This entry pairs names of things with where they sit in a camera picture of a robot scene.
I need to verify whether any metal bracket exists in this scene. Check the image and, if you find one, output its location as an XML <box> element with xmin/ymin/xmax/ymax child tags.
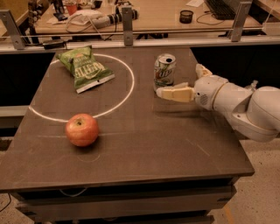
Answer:
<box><xmin>0</xmin><ymin>10</ymin><xmax>25</xmax><ymax>50</ymax></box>
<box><xmin>228</xmin><ymin>1</ymin><xmax>251</xmax><ymax>42</ymax></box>
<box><xmin>122</xmin><ymin>6</ymin><xmax>133</xmax><ymax>46</ymax></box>

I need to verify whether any red cup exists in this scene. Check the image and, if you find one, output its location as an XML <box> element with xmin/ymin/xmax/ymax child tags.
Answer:
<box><xmin>65</xmin><ymin>0</ymin><xmax>77</xmax><ymax>15</ymax></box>

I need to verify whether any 7up soda can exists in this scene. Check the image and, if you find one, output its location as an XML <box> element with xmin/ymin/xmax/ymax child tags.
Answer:
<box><xmin>153</xmin><ymin>53</ymin><xmax>176</xmax><ymax>90</ymax></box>

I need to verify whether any white cable under table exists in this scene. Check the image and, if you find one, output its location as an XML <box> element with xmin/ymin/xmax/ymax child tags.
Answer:
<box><xmin>59</xmin><ymin>187</ymin><xmax>88</xmax><ymax>198</ymax></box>

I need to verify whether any middle metal bracket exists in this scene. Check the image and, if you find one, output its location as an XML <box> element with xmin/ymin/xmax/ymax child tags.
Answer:
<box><xmin>122</xmin><ymin>6</ymin><xmax>133</xmax><ymax>46</ymax></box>

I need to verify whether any red apple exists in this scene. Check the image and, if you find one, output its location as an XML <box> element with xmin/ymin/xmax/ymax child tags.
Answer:
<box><xmin>65</xmin><ymin>114</ymin><xmax>99</xmax><ymax>147</ymax></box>

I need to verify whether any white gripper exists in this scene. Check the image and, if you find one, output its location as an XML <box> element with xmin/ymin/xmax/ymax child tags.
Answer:
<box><xmin>156</xmin><ymin>64</ymin><xmax>228</xmax><ymax>110</ymax></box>

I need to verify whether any black mesh cup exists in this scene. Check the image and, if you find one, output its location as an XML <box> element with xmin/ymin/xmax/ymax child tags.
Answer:
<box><xmin>179</xmin><ymin>10</ymin><xmax>193</xmax><ymax>24</ymax></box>

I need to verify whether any plastic bottle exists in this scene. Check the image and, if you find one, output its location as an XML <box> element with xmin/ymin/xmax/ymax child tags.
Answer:
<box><xmin>248</xmin><ymin>80</ymin><xmax>258</xmax><ymax>90</ymax></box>

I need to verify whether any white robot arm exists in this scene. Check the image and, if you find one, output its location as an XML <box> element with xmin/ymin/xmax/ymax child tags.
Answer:
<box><xmin>156</xmin><ymin>64</ymin><xmax>280</xmax><ymax>142</ymax></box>

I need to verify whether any green chip bag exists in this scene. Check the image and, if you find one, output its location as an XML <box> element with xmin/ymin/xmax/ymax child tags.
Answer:
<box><xmin>57</xmin><ymin>46</ymin><xmax>115</xmax><ymax>94</ymax></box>

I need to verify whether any right metal bracket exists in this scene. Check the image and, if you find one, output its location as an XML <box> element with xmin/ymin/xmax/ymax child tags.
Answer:
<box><xmin>228</xmin><ymin>1</ymin><xmax>251</xmax><ymax>42</ymax></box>

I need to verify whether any black keyboard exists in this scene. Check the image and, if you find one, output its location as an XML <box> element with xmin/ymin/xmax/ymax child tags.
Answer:
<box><xmin>204</xmin><ymin>0</ymin><xmax>240</xmax><ymax>20</ymax></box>

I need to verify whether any black device on rail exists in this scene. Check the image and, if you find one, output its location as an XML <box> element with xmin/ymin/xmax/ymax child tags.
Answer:
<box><xmin>43</xmin><ymin>39</ymin><xmax>65</xmax><ymax>49</ymax></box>

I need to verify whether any left metal bracket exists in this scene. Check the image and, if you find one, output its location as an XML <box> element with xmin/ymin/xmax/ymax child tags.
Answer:
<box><xmin>0</xmin><ymin>10</ymin><xmax>25</xmax><ymax>50</ymax></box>

